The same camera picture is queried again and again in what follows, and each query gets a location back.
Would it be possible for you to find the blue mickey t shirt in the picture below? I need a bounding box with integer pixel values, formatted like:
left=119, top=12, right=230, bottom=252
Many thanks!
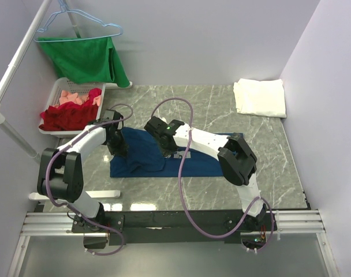
left=110, top=127, right=223, bottom=178

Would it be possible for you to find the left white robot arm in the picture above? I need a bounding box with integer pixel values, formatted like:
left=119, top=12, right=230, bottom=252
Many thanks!
left=37, top=110, right=128, bottom=232

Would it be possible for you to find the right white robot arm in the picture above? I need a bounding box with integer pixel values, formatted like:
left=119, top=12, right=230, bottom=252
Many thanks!
left=144, top=116, right=267, bottom=230

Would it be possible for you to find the magenta garment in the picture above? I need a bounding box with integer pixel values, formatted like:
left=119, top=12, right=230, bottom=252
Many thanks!
left=88, top=88, right=102, bottom=105

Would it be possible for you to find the white rack foot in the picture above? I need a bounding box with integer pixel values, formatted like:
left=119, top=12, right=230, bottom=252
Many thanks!
left=28, top=190, right=121, bottom=201

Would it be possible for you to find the dark red garment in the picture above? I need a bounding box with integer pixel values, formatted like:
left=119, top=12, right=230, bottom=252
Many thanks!
left=39, top=102, right=98, bottom=132

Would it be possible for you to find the pink garment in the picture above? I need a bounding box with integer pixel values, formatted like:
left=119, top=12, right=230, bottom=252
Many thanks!
left=59, top=90, right=101, bottom=106

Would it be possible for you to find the white plastic laundry basket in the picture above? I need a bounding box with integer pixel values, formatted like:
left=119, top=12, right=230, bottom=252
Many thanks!
left=39, top=77, right=106, bottom=138

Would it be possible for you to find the green hanging cloth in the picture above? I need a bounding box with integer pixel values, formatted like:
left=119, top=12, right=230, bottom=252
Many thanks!
left=38, top=37, right=130, bottom=88

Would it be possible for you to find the folded white t shirt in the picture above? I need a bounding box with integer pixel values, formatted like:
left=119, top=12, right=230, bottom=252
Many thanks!
left=233, top=78, right=286, bottom=118

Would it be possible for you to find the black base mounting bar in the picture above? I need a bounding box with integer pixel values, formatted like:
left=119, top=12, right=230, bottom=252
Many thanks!
left=70, top=209, right=282, bottom=249

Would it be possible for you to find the white clothes rack pole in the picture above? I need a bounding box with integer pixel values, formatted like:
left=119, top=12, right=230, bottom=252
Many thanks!
left=0, top=0, right=81, bottom=165

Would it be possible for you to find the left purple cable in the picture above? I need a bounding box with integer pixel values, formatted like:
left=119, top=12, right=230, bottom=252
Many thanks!
left=44, top=103, right=135, bottom=257

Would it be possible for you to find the purple cable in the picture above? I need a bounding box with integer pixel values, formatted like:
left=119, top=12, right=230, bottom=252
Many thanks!
left=44, top=103, right=135, bottom=257
left=151, top=97, right=274, bottom=253

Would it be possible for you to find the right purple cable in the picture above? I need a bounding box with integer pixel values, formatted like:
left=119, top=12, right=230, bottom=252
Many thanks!
left=151, top=97, right=274, bottom=253

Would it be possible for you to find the light blue wire hanger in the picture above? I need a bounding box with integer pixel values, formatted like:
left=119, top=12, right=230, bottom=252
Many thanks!
left=33, top=1, right=124, bottom=43

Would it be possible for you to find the aluminium rail frame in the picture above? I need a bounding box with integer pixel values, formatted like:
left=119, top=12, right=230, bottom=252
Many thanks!
left=7, top=210, right=340, bottom=276

